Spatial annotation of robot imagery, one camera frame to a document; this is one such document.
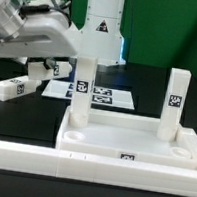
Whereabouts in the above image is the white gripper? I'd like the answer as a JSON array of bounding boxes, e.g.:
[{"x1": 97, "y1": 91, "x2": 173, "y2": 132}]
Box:
[{"x1": 0, "y1": 0, "x2": 81, "y2": 70}]

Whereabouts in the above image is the white desk top tray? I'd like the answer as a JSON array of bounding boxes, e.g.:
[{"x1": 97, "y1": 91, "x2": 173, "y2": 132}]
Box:
[{"x1": 56, "y1": 108, "x2": 197, "y2": 170}]

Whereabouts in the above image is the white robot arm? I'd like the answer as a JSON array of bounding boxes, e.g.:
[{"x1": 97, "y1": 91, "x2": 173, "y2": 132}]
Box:
[{"x1": 0, "y1": 0, "x2": 126, "y2": 68}]

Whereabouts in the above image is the white marker sheet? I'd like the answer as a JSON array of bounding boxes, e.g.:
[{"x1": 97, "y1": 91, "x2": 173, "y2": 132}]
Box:
[{"x1": 42, "y1": 80, "x2": 135, "y2": 110}]

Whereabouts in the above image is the white L-shaped fence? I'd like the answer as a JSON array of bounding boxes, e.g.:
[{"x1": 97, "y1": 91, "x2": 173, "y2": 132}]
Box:
[{"x1": 0, "y1": 141, "x2": 197, "y2": 197}]

